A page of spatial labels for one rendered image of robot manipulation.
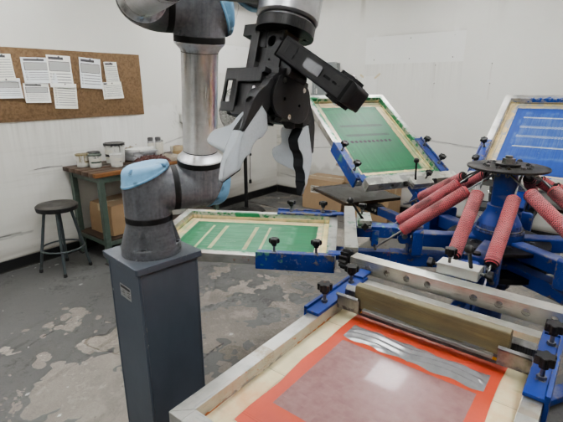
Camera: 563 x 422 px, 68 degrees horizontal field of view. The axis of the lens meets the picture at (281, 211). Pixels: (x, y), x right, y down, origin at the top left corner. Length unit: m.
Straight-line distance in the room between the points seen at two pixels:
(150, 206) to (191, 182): 0.11
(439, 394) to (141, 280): 0.73
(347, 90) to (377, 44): 5.28
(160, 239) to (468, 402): 0.79
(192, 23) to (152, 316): 0.69
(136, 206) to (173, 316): 0.30
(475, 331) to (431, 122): 4.42
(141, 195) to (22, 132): 3.40
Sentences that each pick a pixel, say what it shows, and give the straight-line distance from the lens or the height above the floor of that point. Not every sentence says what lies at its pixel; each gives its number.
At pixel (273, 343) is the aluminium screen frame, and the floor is 0.99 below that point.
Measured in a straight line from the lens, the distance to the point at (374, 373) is 1.10.
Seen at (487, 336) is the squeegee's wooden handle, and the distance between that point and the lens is 1.17.
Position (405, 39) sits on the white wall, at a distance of 5.59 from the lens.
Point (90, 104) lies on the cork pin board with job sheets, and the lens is 4.66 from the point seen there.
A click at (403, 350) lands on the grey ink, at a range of 1.18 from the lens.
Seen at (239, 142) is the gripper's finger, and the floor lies 1.55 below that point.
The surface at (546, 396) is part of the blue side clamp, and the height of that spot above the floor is 1.01.
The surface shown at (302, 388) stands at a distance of 1.04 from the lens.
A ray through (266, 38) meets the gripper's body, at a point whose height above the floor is 1.66.
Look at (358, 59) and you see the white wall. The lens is 5.83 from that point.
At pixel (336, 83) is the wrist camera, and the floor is 1.61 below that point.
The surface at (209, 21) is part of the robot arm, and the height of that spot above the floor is 1.74.
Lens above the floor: 1.61
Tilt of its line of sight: 16 degrees down
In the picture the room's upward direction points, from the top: straight up
